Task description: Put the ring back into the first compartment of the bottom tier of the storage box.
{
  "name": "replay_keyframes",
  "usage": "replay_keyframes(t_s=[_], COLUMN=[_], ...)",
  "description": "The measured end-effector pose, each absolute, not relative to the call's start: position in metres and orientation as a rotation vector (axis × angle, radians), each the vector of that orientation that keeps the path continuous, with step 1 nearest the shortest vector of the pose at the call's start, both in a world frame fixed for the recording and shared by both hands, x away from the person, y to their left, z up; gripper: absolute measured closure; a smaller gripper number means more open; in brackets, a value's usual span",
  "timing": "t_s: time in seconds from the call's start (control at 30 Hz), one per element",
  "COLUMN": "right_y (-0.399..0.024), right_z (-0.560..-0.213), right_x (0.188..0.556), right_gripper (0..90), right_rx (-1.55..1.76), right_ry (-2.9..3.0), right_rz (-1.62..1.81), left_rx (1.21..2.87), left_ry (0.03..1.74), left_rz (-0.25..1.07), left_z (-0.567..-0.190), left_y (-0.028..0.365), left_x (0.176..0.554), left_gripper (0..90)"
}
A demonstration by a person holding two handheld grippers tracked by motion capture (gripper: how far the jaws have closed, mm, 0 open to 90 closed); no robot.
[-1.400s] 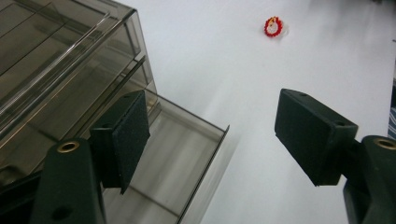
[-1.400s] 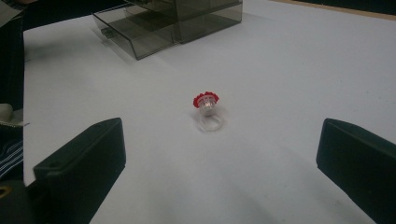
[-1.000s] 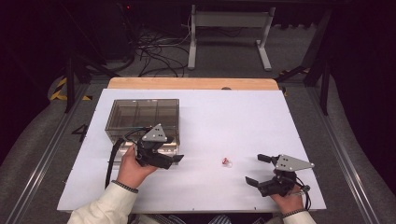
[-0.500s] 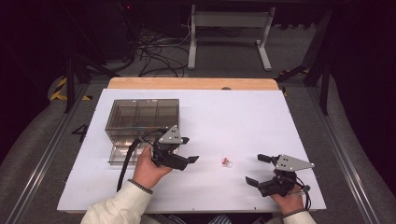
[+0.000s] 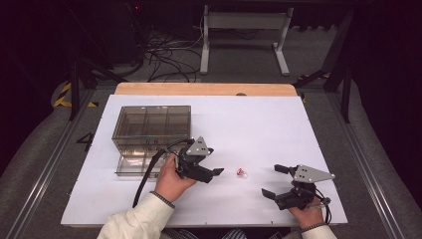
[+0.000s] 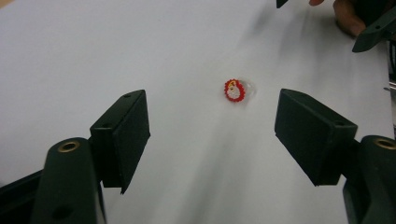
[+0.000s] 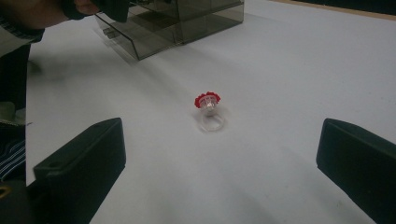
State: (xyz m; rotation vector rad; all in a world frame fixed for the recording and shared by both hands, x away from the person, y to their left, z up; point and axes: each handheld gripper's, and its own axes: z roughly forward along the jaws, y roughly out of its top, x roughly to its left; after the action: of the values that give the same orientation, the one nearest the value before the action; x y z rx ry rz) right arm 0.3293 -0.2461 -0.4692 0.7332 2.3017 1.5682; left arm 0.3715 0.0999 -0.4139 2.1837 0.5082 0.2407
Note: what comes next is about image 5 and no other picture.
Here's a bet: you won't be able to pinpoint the black metal stand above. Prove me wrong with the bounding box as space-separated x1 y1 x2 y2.
293 9 355 124
67 49 129 121

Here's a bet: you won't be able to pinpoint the person's checked trouser legs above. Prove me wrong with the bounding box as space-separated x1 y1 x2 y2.
161 227 302 239

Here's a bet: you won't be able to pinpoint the yellow and black hazard tape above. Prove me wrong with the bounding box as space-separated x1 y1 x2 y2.
52 82 100 109

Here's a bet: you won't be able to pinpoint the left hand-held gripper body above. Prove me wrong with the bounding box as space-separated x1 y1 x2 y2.
174 135 215 184

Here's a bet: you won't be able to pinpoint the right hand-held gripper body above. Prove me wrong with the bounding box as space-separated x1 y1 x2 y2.
275 163 336 211

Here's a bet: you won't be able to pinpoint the aluminium floor rail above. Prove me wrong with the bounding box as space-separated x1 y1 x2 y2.
325 93 406 239
5 89 97 239

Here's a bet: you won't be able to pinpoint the white board sheet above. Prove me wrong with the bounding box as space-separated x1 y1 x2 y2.
60 94 349 229

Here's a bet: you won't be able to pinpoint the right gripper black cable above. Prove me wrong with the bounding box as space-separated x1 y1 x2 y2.
313 188 333 225

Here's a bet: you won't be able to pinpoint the smoky clear plastic drawer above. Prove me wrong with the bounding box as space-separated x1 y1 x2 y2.
111 136 192 149
114 145 180 179

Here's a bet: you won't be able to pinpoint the grey metal stand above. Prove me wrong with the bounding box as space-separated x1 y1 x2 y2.
199 4 295 77

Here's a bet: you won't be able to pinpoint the person's left hand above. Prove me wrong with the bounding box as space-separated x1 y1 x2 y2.
153 154 199 203

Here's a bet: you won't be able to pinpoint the smoky clear drawer box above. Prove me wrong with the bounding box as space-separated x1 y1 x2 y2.
110 105 193 157

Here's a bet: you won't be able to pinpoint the person's right hand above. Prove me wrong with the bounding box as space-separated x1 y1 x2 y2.
288 198 324 230

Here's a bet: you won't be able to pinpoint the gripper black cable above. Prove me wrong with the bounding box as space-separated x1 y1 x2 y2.
313 188 333 225
131 137 195 209

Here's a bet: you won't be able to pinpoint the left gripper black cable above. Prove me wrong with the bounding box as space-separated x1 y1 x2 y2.
131 137 195 209

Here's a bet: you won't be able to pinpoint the bundle of black floor cables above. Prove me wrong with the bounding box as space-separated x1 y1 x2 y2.
143 14 204 84

